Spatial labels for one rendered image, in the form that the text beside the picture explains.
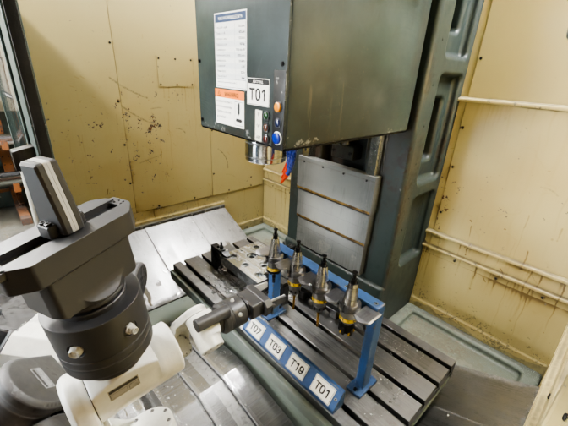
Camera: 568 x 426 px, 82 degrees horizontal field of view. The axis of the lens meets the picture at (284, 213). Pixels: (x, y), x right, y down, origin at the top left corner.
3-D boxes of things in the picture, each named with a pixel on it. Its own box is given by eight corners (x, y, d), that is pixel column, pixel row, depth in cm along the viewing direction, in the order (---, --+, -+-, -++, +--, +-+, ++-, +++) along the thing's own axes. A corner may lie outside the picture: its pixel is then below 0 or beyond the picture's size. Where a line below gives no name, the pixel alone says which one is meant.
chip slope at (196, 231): (144, 339, 156) (136, 294, 145) (101, 275, 200) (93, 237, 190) (282, 273, 212) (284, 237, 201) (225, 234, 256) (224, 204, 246)
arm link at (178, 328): (223, 330, 89) (189, 356, 92) (208, 301, 92) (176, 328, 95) (209, 335, 83) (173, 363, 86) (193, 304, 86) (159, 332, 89)
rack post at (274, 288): (268, 322, 130) (270, 258, 119) (259, 314, 134) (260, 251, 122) (286, 311, 137) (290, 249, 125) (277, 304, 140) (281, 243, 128)
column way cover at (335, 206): (359, 277, 162) (375, 177, 141) (292, 241, 193) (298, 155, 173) (364, 274, 165) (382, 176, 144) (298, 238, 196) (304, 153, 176)
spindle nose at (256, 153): (294, 160, 128) (297, 128, 123) (266, 167, 117) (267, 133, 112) (264, 152, 137) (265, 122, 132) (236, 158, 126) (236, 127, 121)
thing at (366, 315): (366, 328, 86) (367, 326, 86) (350, 318, 90) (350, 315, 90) (380, 317, 91) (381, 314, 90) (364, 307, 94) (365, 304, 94)
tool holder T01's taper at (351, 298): (361, 302, 94) (364, 282, 91) (353, 309, 90) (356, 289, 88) (347, 295, 96) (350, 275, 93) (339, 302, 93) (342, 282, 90)
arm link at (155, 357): (62, 382, 28) (100, 450, 34) (177, 318, 35) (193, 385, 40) (39, 310, 36) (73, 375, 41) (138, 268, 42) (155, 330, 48)
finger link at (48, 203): (51, 162, 25) (77, 232, 28) (24, 157, 26) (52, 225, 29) (29, 170, 23) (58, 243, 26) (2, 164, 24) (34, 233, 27)
